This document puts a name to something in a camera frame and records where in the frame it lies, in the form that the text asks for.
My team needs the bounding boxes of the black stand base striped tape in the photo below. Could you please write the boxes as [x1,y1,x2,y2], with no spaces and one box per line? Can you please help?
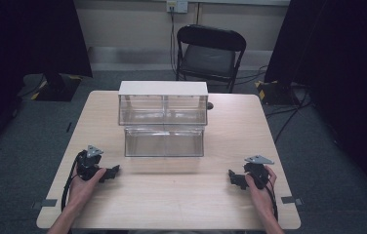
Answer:
[29,71,84,102]
[254,79,304,106]

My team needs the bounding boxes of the clear plastic drawer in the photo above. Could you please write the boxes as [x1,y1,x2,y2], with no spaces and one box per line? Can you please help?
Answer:
[124,125,206,158]

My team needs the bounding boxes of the grey tape strip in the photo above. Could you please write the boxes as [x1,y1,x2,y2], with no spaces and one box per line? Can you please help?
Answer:
[31,198,59,210]
[280,195,305,206]

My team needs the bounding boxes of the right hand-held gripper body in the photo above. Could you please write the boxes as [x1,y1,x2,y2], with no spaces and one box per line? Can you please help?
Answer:
[242,154,275,191]

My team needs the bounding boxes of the left hand-held gripper black cable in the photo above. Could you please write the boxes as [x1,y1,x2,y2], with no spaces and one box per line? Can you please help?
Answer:
[61,158,79,213]

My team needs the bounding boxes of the white wall outlet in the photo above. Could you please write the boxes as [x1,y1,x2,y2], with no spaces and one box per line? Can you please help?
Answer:
[166,0,189,15]

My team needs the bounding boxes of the black folding chair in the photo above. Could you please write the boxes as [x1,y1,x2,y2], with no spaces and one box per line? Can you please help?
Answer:
[175,23,248,95]

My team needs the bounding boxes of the black curtain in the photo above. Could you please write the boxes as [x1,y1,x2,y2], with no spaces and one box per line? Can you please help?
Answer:
[264,0,367,211]
[0,0,94,164]

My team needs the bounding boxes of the right hand-held gripper black cable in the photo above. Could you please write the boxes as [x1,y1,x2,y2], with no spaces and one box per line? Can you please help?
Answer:
[265,180,279,222]

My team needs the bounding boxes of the black floor cables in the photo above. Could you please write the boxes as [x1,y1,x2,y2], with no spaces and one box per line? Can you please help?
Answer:
[234,64,313,144]

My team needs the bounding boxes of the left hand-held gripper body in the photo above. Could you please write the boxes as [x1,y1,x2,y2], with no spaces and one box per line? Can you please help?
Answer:
[75,144,105,181]

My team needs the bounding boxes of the hand-held gripper black cable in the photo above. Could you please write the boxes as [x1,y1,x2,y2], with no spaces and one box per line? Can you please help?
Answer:
[265,180,279,222]
[61,158,79,213]

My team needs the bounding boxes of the clear drawer cabinet white top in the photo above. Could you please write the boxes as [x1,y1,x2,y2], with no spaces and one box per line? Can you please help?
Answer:
[117,80,210,127]

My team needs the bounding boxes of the black cable from outlet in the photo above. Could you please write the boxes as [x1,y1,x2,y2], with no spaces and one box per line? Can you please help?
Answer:
[169,11,179,75]

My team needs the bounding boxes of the person's left hand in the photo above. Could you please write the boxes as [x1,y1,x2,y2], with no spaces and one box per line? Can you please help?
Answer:
[67,167,108,210]

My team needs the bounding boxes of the person's right hand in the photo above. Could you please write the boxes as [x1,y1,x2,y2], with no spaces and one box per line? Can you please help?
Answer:
[244,165,278,213]

